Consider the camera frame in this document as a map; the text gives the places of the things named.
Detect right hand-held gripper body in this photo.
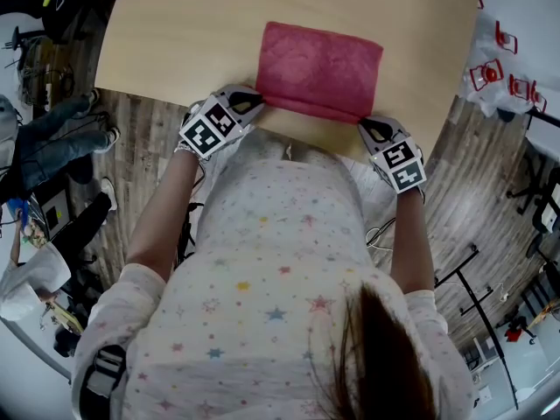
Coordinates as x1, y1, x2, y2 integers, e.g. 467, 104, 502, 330
368, 136, 429, 196

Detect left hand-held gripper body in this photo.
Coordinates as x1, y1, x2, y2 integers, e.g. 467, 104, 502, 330
178, 92, 247, 160

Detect red towel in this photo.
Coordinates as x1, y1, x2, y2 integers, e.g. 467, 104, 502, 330
255, 20, 385, 125

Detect person's right forearm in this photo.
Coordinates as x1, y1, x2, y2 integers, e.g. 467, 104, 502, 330
390, 188, 434, 295

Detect person's left forearm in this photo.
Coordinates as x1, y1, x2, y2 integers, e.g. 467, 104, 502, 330
126, 149, 207, 279

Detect black coat rack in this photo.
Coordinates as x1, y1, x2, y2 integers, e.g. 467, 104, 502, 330
497, 107, 560, 130

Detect black and white office chair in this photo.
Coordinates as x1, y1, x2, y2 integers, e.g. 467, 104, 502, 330
507, 153, 560, 235

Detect person's star-print shirt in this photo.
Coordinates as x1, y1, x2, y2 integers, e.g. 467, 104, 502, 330
72, 128, 476, 420

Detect black metal stand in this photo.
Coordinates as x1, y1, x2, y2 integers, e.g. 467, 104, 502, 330
432, 243, 520, 410

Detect grey box with yellow label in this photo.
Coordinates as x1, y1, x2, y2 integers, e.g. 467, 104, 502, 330
38, 188, 71, 240

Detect red and black device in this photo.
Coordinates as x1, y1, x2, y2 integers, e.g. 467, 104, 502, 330
496, 315, 537, 345

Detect pastel flower bouquet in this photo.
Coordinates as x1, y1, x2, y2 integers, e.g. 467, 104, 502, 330
21, 220, 47, 249

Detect yellow wooden board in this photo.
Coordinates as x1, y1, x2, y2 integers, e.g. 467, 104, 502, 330
43, 299, 84, 336

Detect black bag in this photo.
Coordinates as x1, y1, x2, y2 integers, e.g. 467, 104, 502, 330
52, 328, 82, 358

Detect white floor cable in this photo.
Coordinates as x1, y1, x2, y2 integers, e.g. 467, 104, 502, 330
365, 219, 397, 251

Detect grey shoulder strap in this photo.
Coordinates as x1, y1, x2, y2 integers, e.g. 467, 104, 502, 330
78, 343, 128, 415

